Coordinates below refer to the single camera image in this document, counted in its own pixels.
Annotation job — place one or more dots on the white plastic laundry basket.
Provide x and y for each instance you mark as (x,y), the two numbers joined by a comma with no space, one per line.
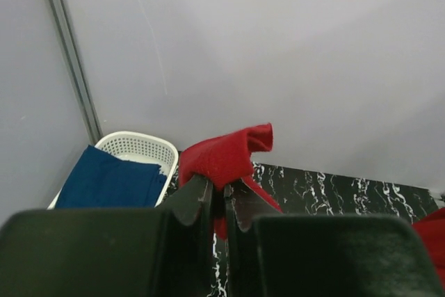
(141,148)

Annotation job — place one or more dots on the red t-shirt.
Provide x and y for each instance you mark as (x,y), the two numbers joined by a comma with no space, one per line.
(226,159)

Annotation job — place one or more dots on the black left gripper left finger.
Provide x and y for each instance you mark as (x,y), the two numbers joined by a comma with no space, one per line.
(164,251)

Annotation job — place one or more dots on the aluminium frame rail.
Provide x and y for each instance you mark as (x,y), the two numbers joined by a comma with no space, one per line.
(77,74)

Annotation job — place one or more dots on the navy blue t-shirt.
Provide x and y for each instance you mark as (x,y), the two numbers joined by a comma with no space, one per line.
(101,180)

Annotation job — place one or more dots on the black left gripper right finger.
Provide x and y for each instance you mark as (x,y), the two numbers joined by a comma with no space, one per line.
(274,254)

